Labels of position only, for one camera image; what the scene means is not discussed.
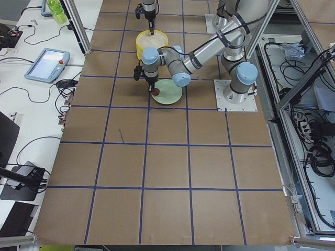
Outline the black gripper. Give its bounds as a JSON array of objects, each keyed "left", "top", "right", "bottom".
[
  {"left": 145, "top": 10, "right": 156, "bottom": 36},
  {"left": 145, "top": 76, "right": 158, "bottom": 92}
]

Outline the yellow rimmed bamboo steamer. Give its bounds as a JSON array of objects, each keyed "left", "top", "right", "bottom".
[{"left": 136, "top": 30, "right": 169, "bottom": 60}]

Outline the brown bun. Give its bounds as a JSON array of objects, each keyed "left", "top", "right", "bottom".
[{"left": 151, "top": 88, "right": 160, "bottom": 96}]

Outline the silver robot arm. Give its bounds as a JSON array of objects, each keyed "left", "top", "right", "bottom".
[
  {"left": 141, "top": 1, "right": 269, "bottom": 92},
  {"left": 135, "top": 0, "right": 241, "bottom": 35}
]

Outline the light green plate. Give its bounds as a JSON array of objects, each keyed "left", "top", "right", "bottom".
[{"left": 151, "top": 79, "right": 183, "bottom": 105}]

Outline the green plastic bottle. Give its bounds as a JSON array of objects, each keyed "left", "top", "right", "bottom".
[{"left": 47, "top": 0, "right": 68, "bottom": 24}]

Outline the black monitor stand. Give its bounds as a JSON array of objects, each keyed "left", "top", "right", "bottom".
[{"left": 1, "top": 162, "right": 46, "bottom": 201}]

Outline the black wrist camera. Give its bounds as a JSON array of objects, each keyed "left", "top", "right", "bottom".
[
  {"left": 133, "top": 65, "right": 143, "bottom": 81},
  {"left": 135, "top": 3, "right": 143, "bottom": 19}
]

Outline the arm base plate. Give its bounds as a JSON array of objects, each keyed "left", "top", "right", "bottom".
[
  {"left": 214, "top": 79, "right": 258, "bottom": 112},
  {"left": 205, "top": 14, "right": 225, "bottom": 34}
]

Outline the aluminium frame post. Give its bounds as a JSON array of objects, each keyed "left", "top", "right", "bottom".
[{"left": 60, "top": 0, "right": 92, "bottom": 55}]

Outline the teach pendant near post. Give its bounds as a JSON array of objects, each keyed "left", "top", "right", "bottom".
[{"left": 24, "top": 48, "right": 70, "bottom": 83}]

